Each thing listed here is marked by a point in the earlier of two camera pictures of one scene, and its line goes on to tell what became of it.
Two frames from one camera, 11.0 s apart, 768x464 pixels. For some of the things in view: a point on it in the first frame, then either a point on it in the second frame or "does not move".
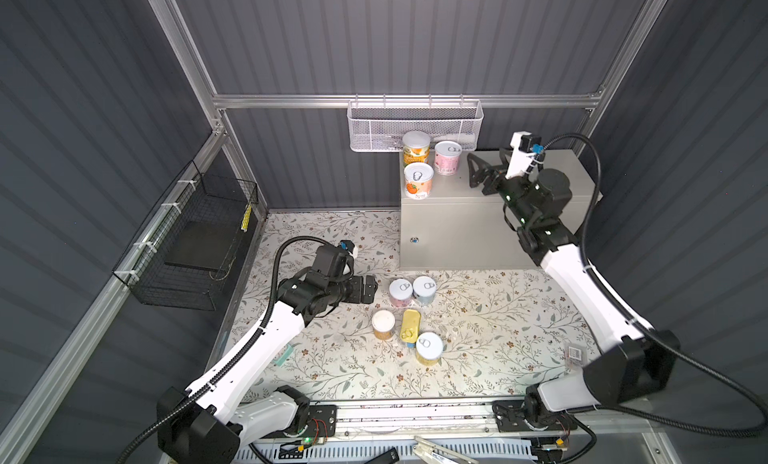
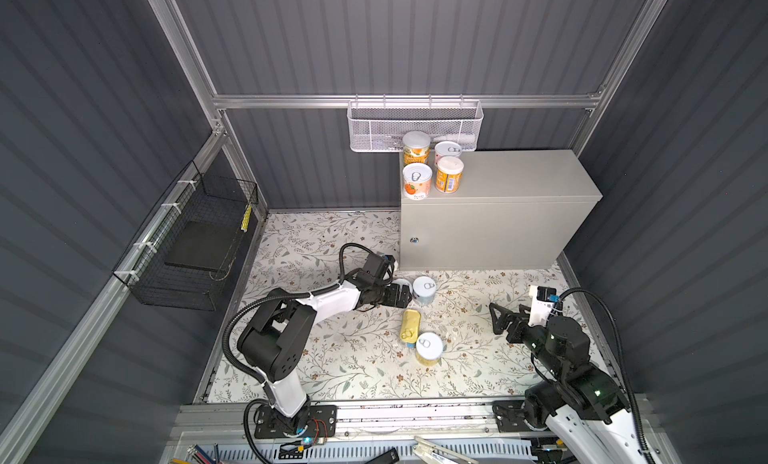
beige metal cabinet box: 460,228 does not move
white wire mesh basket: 380,125 does not move
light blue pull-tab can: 424,290 does not move
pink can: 446,157 does not move
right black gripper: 495,177 → 507,315
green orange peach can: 416,147 does not move
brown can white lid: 383,324 → 449,174
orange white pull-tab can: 418,180 does not move
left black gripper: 356,294 → 403,298
